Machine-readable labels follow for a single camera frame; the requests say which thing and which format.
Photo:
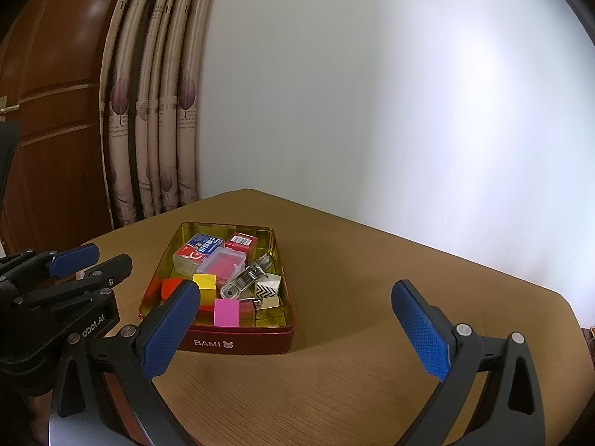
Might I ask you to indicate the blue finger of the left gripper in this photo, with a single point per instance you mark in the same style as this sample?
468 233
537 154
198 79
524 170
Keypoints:
70 262

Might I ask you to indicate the clear case red contents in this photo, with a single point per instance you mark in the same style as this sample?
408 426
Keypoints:
225 264

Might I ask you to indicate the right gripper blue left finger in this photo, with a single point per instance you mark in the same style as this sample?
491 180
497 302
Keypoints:
82 409

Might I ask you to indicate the yellow toy block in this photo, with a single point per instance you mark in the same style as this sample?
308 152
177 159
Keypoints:
207 284

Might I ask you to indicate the beige patterned curtain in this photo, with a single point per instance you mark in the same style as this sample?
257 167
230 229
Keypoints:
149 106

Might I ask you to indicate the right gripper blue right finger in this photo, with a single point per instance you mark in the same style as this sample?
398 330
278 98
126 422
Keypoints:
509 411

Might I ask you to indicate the brown wooden door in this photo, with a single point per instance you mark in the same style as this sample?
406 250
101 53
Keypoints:
51 59

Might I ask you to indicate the brass door handle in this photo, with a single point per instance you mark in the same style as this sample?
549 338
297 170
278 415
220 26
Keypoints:
5 108

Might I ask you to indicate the red rectangular block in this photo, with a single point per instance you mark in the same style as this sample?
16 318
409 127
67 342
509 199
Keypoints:
168 286

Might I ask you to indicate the pink rectangular block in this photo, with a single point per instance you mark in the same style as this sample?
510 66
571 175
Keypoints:
227 313

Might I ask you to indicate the large metal spring clamp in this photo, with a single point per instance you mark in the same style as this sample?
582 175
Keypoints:
248 277

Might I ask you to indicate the black white chevron box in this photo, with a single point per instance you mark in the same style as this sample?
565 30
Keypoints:
266 291

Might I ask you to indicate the blue red toothpick box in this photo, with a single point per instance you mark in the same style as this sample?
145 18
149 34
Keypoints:
189 257

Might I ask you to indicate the small red white box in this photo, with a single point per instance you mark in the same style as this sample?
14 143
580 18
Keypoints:
240 242

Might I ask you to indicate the red gold tin box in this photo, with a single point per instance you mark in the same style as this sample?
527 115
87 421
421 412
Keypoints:
261 332

